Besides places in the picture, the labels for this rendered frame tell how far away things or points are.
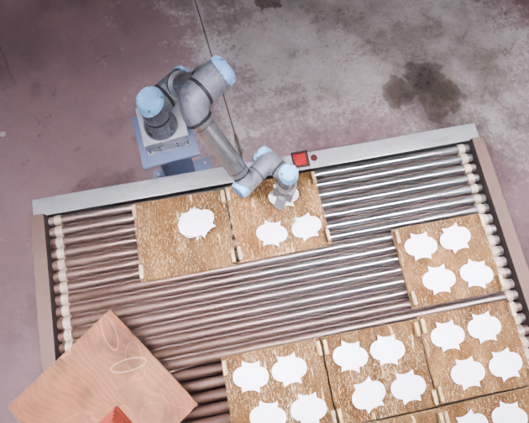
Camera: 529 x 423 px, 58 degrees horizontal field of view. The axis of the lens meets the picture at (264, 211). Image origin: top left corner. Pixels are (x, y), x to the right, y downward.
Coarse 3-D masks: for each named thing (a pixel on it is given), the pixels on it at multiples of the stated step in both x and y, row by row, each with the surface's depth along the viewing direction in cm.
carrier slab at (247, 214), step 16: (304, 176) 216; (256, 192) 213; (304, 192) 214; (240, 208) 211; (256, 208) 211; (272, 208) 212; (288, 208) 212; (304, 208) 212; (320, 208) 212; (240, 224) 209; (256, 224) 210; (288, 224) 210; (240, 240) 207; (256, 240) 208; (288, 240) 208; (320, 240) 208; (256, 256) 206; (272, 256) 206
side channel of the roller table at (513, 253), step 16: (480, 144) 221; (480, 160) 219; (480, 176) 220; (496, 176) 217; (480, 192) 223; (496, 192) 215; (496, 208) 213; (496, 224) 214; (512, 224) 212; (512, 240) 210; (512, 256) 208; (512, 272) 209; (528, 272) 206; (512, 288) 211; (528, 288) 204; (528, 304) 203; (528, 320) 203
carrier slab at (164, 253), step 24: (216, 192) 213; (144, 216) 209; (168, 216) 209; (216, 216) 210; (144, 240) 206; (168, 240) 206; (192, 240) 207; (216, 240) 207; (144, 264) 203; (168, 264) 204; (192, 264) 204; (216, 264) 204
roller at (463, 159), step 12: (456, 156) 223; (468, 156) 223; (396, 168) 220; (408, 168) 220; (420, 168) 221; (432, 168) 222; (324, 180) 218; (336, 180) 218; (348, 180) 218; (360, 180) 219; (120, 216) 211; (132, 216) 210; (60, 228) 208; (72, 228) 208; (84, 228) 209; (96, 228) 210
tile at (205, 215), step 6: (204, 210) 203; (192, 216) 203; (198, 216) 203; (204, 216) 203; (210, 216) 203; (192, 222) 202; (198, 222) 202; (204, 222) 202; (210, 222) 202; (186, 228) 201; (192, 228) 201; (198, 228) 201; (204, 228) 201; (210, 228) 201; (192, 234) 200; (198, 234) 201; (204, 234) 201
